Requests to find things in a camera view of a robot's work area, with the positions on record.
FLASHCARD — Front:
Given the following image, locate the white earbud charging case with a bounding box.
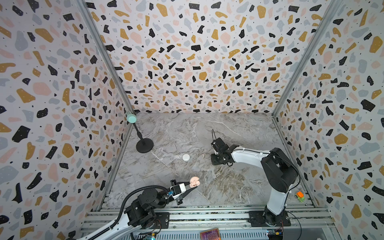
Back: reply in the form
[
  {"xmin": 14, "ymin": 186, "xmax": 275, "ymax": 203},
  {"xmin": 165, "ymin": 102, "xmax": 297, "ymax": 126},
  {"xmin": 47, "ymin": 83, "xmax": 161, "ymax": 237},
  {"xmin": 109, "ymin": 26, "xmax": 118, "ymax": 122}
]
[{"xmin": 182, "ymin": 154, "xmax": 191, "ymax": 162}]

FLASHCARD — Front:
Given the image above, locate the pink circuit board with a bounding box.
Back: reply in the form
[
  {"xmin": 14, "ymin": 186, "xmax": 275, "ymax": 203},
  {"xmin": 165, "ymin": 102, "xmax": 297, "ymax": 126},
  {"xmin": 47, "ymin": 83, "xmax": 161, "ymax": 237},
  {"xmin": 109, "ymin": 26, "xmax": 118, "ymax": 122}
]
[{"xmin": 200, "ymin": 228, "xmax": 221, "ymax": 240}]

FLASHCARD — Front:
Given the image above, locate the black corrugated cable hose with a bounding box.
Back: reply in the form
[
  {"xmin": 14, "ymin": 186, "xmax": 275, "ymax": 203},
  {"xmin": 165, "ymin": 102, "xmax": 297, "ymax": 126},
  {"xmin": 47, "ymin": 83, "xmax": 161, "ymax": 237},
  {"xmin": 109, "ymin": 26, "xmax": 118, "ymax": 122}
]
[{"xmin": 109, "ymin": 184, "xmax": 169, "ymax": 230}]

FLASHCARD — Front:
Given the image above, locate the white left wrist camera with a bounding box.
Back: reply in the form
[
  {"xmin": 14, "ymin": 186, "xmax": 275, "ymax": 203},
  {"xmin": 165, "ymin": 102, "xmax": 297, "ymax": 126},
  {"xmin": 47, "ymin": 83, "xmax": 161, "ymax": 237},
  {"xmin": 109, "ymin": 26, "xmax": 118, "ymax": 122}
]
[{"xmin": 166, "ymin": 185, "xmax": 186, "ymax": 199}]

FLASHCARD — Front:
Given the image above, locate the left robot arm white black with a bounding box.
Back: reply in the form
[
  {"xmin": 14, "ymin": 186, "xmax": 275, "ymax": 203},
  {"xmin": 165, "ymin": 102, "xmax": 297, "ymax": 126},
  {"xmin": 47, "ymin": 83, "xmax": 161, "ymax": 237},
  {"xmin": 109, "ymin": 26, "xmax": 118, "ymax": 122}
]
[{"xmin": 82, "ymin": 177, "xmax": 200, "ymax": 240}]

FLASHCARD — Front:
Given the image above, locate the aluminium corner post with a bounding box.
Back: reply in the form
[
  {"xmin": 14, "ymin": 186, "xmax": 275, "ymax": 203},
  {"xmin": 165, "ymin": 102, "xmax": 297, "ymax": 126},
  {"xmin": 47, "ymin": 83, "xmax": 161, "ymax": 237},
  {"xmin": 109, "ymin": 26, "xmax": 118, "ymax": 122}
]
[
  {"xmin": 272, "ymin": 0, "xmax": 343, "ymax": 119},
  {"xmin": 75, "ymin": 0, "xmax": 136, "ymax": 115}
]

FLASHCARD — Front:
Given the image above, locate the black microphone stand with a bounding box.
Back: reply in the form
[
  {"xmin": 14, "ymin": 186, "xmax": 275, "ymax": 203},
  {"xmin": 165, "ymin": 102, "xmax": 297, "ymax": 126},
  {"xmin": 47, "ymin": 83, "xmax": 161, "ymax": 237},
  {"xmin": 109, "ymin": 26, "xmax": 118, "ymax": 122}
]
[{"xmin": 133, "ymin": 124, "xmax": 154, "ymax": 154}]

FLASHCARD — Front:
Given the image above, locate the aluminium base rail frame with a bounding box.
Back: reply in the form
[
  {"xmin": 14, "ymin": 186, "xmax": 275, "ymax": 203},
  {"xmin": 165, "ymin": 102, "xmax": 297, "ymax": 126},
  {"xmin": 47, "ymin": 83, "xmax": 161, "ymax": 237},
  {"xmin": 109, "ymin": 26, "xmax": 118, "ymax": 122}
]
[{"xmin": 78, "ymin": 193, "xmax": 343, "ymax": 240}]

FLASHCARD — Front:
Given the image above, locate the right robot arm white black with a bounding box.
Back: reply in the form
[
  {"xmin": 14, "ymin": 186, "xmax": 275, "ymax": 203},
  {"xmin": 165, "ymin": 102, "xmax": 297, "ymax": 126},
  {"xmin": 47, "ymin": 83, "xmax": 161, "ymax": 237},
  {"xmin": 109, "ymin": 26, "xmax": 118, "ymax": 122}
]
[{"xmin": 211, "ymin": 138, "xmax": 299, "ymax": 217}]

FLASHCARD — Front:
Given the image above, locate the orange green toy truck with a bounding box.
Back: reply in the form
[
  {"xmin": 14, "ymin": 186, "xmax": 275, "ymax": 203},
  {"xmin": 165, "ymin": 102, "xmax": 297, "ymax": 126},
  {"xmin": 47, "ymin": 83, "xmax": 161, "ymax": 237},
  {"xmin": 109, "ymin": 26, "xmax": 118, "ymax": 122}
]
[{"xmin": 296, "ymin": 191, "xmax": 306, "ymax": 203}]

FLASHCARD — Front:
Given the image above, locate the green microphone head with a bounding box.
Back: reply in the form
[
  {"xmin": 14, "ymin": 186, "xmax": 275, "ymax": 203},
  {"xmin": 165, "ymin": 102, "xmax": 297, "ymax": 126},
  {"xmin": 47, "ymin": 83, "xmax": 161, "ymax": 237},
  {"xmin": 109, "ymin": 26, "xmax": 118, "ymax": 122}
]
[{"xmin": 127, "ymin": 114, "xmax": 137, "ymax": 124}]

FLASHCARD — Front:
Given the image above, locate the aluminium corner post right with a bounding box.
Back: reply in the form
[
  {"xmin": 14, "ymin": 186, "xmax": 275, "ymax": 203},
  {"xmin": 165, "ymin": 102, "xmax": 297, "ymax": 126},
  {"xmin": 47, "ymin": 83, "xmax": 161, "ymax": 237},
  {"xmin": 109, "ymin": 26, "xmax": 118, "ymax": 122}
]
[{"xmin": 272, "ymin": 0, "xmax": 343, "ymax": 119}]

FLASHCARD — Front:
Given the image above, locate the pink round earbud case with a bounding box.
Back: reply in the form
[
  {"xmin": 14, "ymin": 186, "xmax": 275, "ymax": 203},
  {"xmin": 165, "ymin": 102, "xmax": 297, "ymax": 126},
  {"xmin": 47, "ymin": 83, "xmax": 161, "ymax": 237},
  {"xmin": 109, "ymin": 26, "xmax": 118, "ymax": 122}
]
[{"xmin": 189, "ymin": 177, "xmax": 200, "ymax": 188}]

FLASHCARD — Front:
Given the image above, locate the aluminium corner post left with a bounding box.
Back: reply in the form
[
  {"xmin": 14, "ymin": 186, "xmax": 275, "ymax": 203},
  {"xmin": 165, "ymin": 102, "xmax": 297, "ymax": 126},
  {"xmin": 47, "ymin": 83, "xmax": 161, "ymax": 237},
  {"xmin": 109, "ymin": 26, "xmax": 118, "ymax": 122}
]
[{"xmin": 75, "ymin": 0, "xmax": 136, "ymax": 115}]

